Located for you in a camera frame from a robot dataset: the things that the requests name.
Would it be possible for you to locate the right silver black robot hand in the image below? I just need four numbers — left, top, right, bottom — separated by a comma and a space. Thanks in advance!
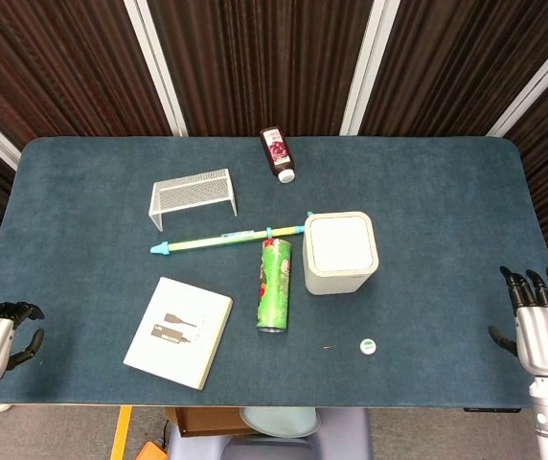
488, 265, 548, 378

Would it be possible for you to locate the white trash bin lid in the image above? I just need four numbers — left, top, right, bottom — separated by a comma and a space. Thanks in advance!
302, 211, 380, 296

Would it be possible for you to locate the green chips can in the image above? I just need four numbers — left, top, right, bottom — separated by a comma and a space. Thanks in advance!
255, 238, 293, 334

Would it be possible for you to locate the blue felt table mat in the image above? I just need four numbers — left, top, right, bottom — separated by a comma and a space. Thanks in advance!
0, 136, 548, 408

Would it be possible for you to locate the orange plastic object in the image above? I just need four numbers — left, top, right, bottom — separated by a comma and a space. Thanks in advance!
134, 440, 168, 460

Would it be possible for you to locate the lavender plastic stool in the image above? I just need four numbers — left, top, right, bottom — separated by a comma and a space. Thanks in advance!
165, 406, 374, 460

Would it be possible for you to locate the brown cardboard box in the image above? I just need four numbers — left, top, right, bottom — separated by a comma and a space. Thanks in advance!
164, 406, 257, 439

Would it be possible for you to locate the giant green pencil, blue tip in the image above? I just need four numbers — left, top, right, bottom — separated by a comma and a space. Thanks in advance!
149, 210, 314, 257

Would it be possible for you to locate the brown pleated partition panel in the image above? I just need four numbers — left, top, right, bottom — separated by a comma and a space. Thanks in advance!
147, 0, 377, 138
0, 0, 175, 150
358, 0, 548, 138

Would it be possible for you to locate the dark purple bottle, white cap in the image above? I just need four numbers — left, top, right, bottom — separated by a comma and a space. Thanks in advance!
260, 126, 296, 184

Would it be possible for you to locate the white USB cable box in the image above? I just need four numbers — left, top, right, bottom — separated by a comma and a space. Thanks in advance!
123, 276, 234, 392

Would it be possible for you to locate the white wire mesh rack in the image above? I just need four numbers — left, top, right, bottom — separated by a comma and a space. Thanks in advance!
148, 168, 239, 232

